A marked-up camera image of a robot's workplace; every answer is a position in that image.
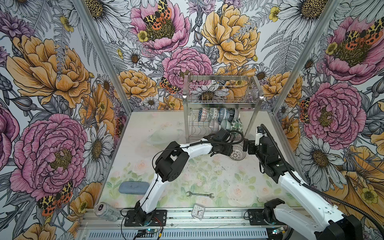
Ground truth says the right aluminium corner post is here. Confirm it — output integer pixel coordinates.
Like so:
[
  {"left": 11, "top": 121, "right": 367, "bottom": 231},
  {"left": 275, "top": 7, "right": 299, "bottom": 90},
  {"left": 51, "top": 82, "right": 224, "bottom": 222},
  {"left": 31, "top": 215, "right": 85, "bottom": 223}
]
[{"left": 271, "top": 0, "right": 341, "bottom": 114}]

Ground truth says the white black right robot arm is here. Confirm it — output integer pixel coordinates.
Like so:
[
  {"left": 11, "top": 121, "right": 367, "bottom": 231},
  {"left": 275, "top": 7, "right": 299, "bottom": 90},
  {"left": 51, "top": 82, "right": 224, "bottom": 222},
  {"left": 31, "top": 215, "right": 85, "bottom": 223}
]
[{"left": 243, "top": 136, "right": 364, "bottom": 240}]

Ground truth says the left black corrugated cable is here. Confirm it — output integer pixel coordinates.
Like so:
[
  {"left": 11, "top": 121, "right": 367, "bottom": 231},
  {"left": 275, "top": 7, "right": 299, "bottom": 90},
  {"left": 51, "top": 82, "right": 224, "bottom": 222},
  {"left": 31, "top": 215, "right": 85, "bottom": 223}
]
[{"left": 146, "top": 129, "right": 245, "bottom": 208}]

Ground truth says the mint green striped bowl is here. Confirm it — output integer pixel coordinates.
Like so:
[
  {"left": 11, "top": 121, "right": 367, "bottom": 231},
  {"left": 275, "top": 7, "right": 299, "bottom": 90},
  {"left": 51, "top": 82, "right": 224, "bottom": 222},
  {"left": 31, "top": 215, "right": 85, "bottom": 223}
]
[{"left": 221, "top": 119, "right": 232, "bottom": 131}]

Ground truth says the right green circuit board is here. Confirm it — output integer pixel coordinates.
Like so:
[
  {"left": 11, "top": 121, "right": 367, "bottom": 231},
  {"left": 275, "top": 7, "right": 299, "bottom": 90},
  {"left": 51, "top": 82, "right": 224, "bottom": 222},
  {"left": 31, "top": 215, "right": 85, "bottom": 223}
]
[{"left": 271, "top": 227, "right": 286, "bottom": 235}]

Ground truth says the steel two-tier dish rack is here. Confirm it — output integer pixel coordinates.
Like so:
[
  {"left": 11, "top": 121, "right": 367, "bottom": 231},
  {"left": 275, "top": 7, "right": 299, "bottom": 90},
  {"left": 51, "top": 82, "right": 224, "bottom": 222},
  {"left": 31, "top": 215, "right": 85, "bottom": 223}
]
[{"left": 182, "top": 75, "right": 266, "bottom": 143}]

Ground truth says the black corrugated cable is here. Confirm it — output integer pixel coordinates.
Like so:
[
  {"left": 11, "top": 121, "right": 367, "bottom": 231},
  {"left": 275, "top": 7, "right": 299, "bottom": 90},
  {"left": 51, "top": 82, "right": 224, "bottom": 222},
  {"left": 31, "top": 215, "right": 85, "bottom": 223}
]
[
  {"left": 259, "top": 123, "right": 384, "bottom": 235},
  {"left": 146, "top": 129, "right": 245, "bottom": 208}
]

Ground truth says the right black corrugated cable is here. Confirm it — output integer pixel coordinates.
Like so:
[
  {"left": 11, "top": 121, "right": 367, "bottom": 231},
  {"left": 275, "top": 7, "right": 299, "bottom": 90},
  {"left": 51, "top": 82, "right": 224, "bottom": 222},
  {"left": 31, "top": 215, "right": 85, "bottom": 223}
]
[{"left": 259, "top": 123, "right": 384, "bottom": 235}]

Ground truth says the steel open-end wrench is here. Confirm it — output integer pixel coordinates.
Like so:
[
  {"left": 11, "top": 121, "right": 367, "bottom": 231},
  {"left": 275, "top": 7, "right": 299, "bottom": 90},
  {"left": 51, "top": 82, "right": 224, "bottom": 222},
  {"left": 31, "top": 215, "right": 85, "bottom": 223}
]
[{"left": 186, "top": 191, "right": 215, "bottom": 199}]

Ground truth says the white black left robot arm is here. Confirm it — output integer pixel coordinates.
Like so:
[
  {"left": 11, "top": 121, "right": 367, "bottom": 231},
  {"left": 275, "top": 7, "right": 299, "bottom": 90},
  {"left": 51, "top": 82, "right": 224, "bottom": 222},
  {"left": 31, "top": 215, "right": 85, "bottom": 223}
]
[{"left": 130, "top": 129, "right": 244, "bottom": 226}]

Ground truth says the left aluminium corner post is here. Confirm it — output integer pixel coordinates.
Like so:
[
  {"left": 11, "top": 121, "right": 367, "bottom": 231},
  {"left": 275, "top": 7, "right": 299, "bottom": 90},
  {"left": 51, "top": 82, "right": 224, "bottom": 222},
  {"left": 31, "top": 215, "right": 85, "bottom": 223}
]
[{"left": 74, "top": 1, "right": 133, "bottom": 117}]

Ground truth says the aluminium front rail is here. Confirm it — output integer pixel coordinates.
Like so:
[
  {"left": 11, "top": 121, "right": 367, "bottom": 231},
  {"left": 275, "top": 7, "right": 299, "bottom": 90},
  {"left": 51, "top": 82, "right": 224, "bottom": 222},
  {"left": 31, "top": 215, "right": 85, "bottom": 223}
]
[{"left": 80, "top": 206, "right": 334, "bottom": 229}]

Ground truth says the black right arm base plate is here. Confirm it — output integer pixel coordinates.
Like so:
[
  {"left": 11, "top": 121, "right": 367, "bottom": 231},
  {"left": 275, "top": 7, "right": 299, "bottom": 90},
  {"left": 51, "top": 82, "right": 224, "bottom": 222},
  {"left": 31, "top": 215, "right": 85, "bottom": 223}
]
[{"left": 246, "top": 209, "right": 269, "bottom": 226}]

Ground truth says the dark grey patterned bowl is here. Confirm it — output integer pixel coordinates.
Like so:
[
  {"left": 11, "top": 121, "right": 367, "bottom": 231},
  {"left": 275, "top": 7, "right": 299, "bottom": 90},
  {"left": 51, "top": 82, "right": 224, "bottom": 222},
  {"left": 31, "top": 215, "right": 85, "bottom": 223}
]
[{"left": 228, "top": 108, "right": 240, "bottom": 122}]

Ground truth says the green circuit board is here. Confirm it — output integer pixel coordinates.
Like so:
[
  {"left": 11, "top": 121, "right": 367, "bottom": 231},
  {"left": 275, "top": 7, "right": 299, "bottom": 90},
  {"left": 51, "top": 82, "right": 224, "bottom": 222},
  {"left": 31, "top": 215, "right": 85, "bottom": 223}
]
[
  {"left": 134, "top": 229, "right": 157, "bottom": 239},
  {"left": 271, "top": 227, "right": 286, "bottom": 235}
]

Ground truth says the green leaf pattern bowl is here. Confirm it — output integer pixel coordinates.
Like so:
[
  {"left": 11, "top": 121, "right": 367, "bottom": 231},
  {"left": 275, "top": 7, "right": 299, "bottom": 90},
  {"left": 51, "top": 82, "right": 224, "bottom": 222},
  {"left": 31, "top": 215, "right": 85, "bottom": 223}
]
[{"left": 231, "top": 119, "right": 243, "bottom": 132}]

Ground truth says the blue floral bowl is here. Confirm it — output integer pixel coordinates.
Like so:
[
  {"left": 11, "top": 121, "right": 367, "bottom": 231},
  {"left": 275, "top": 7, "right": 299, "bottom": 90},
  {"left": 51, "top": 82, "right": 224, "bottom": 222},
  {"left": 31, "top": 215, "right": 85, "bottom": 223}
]
[{"left": 218, "top": 108, "right": 229, "bottom": 123}]

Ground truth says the left green circuit board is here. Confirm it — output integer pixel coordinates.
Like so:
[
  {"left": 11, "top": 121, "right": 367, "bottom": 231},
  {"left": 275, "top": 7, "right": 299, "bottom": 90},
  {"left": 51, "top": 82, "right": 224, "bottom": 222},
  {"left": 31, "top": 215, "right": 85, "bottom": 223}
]
[{"left": 134, "top": 229, "right": 157, "bottom": 239}]

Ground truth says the silver drink can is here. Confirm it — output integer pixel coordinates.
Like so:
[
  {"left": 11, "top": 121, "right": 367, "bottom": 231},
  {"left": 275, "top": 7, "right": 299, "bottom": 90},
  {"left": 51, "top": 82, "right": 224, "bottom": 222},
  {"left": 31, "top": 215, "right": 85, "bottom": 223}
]
[{"left": 94, "top": 202, "right": 121, "bottom": 222}]

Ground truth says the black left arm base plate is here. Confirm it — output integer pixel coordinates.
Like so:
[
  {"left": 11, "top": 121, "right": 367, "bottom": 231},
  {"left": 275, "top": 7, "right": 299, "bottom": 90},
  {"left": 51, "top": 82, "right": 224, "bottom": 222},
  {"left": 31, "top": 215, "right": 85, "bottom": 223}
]
[{"left": 124, "top": 210, "right": 168, "bottom": 227}]

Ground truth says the pink striped bowl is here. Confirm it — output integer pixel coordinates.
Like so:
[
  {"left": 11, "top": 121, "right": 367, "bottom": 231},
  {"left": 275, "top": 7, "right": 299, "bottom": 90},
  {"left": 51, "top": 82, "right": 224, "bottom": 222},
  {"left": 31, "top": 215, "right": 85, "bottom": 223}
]
[{"left": 209, "top": 119, "right": 221, "bottom": 133}]

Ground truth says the small white square clock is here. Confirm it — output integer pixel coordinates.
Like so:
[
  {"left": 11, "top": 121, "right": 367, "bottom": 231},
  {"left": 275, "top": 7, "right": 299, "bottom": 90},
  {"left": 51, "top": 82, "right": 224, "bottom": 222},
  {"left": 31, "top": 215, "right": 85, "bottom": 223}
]
[{"left": 191, "top": 204, "right": 206, "bottom": 221}]

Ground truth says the pale green patterned bowl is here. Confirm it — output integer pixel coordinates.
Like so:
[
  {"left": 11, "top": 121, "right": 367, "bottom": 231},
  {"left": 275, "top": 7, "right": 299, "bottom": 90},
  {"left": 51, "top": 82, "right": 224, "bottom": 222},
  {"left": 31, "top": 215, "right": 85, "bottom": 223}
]
[{"left": 208, "top": 108, "right": 219, "bottom": 121}]

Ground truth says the blue geometric pattern bowl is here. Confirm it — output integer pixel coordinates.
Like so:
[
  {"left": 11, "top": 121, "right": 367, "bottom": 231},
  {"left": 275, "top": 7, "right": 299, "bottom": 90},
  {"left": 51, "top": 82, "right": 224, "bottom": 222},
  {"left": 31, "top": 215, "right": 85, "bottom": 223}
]
[{"left": 198, "top": 108, "right": 209, "bottom": 122}]

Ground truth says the aluminium corner post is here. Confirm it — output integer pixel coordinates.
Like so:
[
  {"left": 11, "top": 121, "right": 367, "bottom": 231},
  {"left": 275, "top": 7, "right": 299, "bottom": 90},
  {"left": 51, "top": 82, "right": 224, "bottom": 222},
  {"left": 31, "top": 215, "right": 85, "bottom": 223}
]
[
  {"left": 271, "top": 0, "right": 341, "bottom": 114},
  {"left": 74, "top": 1, "right": 133, "bottom": 117}
]

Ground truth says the white slotted cable duct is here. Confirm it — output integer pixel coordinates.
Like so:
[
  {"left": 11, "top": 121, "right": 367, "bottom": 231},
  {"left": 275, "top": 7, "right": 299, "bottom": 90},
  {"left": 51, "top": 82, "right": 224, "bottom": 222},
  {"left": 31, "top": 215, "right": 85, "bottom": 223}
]
[{"left": 83, "top": 228, "right": 268, "bottom": 240}]

